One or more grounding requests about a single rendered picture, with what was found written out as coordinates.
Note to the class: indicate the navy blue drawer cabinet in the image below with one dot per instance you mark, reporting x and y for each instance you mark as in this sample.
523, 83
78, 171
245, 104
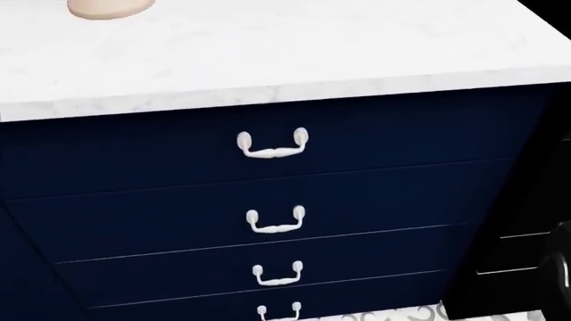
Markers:
178, 217

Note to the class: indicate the black appliance cabinet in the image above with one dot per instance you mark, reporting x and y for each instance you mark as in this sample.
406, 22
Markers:
526, 217

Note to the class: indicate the beige round mug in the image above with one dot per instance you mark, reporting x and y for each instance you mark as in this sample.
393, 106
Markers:
107, 6

